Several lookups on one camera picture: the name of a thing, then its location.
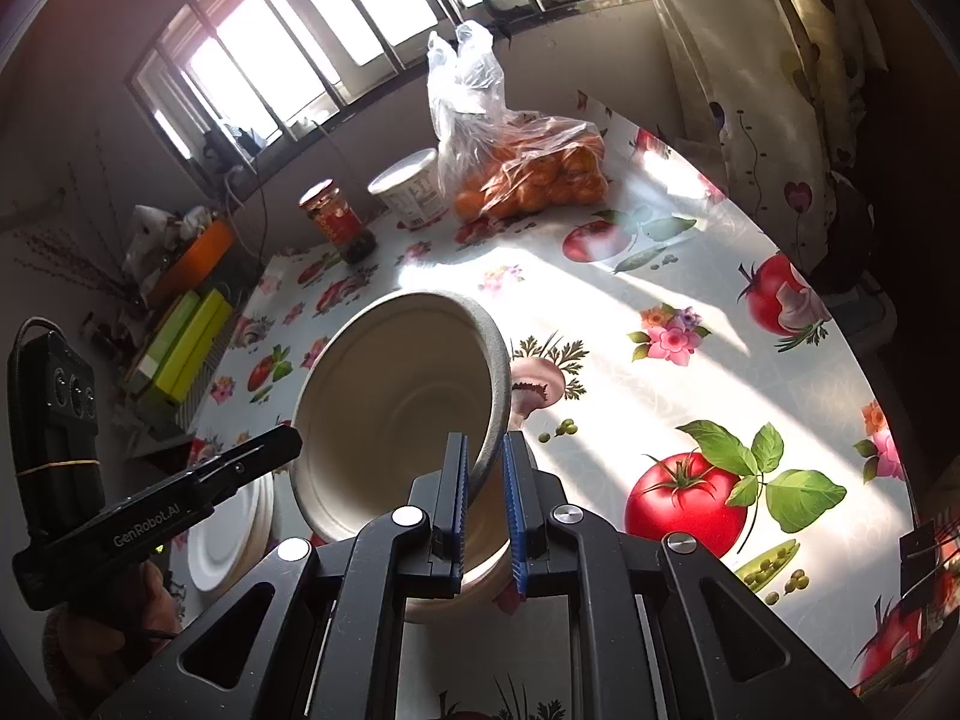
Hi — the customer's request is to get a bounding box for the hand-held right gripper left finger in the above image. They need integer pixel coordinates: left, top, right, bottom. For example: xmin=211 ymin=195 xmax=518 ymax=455
xmin=94 ymin=431 xmax=473 ymax=720

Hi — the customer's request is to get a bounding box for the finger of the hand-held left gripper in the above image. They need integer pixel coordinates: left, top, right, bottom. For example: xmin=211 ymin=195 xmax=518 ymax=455
xmin=169 ymin=424 xmax=305 ymax=515

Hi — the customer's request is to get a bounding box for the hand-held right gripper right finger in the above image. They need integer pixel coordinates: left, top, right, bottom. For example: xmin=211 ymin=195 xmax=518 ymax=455
xmin=502 ymin=429 xmax=875 ymax=720

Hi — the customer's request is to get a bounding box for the smooth white foam plate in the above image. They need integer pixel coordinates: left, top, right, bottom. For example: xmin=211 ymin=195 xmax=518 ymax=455
xmin=225 ymin=474 xmax=277 ymax=601

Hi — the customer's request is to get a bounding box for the beige paper bowl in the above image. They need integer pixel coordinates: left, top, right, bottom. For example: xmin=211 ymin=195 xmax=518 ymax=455
xmin=289 ymin=289 xmax=512 ymax=545
xmin=405 ymin=532 xmax=518 ymax=625

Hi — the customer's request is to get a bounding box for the ribbed white foam plate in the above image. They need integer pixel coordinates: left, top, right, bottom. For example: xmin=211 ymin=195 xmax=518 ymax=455
xmin=186 ymin=476 xmax=263 ymax=614

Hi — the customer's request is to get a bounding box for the person's left hand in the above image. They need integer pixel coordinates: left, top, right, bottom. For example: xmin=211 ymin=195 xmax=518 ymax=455
xmin=43 ymin=559 xmax=185 ymax=698

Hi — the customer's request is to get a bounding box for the striped cardboard tray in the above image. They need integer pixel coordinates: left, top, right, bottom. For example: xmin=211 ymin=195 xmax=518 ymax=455
xmin=131 ymin=345 xmax=226 ymax=440

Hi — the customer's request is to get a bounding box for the lime green box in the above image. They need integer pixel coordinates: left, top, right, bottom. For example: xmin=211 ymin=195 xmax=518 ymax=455
xmin=154 ymin=291 xmax=235 ymax=406

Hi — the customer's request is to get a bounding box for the white and green box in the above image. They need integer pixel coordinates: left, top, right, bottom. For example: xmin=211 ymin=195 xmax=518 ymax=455
xmin=124 ymin=289 xmax=203 ymax=392

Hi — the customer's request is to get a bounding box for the dried twig bundle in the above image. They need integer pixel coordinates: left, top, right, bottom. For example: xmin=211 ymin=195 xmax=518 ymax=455
xmin=11 ymin=225 xmax=147 ymax=308

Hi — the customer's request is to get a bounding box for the orange container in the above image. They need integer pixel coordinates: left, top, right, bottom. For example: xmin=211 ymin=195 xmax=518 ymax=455
xmin=146 ymin=219 xmax=237 ymax=301

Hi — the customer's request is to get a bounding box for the red label sauce jar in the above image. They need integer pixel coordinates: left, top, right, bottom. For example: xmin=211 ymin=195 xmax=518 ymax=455
xmin=298 ymin=178 xmax=378 ymax=265

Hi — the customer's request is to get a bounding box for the printed vegetable tablecloth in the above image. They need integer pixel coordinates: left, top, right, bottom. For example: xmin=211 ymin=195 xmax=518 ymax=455
xmin=169 ymin=90 xmax=927 ymax=720

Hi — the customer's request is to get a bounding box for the white paper tub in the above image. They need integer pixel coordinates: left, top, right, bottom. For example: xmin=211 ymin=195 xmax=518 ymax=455
xmin=367 ymin=148 xmax=451 ymax=228

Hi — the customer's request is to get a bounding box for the plastic bag of oranges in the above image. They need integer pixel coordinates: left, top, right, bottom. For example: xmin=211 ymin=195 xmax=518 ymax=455
xmin=426 ymin=22 xmax=610 ymax=224

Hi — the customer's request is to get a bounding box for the black binder clip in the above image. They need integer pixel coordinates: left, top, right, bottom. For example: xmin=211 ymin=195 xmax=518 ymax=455
xmin=898 ymin=517 xmax=960 ymax=601

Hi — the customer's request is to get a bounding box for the barred window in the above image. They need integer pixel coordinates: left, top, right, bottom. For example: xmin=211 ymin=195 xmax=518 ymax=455
xmin=124 ymin=0 xmax=653 ymax=196

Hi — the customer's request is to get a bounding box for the patterned beige curtain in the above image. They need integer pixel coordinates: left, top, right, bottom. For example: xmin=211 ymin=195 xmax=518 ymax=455
xmin=630 ymin=0 xmax=901 ymax=293

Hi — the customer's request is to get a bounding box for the grey cable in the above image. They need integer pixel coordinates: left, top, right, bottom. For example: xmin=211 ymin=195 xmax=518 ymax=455
xmin=222 ymin=116 xmax=353 ymax=260

